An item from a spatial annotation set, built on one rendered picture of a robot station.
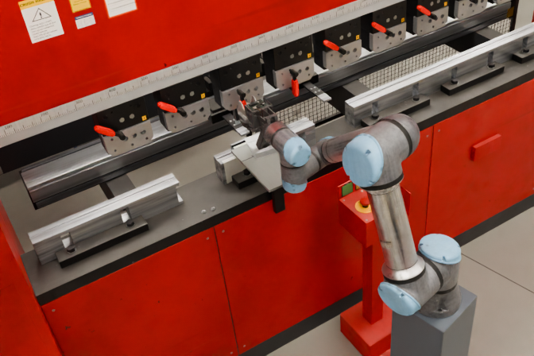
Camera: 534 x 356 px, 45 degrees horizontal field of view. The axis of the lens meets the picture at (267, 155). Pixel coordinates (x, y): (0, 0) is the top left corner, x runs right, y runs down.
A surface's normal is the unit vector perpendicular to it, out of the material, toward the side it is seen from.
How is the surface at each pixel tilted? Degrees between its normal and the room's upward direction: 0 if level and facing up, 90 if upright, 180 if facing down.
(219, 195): 0
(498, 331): 0
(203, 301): 90
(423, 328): 90
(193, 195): 0
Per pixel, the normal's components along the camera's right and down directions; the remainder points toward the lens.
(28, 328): 0.51, 0.49
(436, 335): -0.71, 0.48
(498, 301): -0.09, -0.79
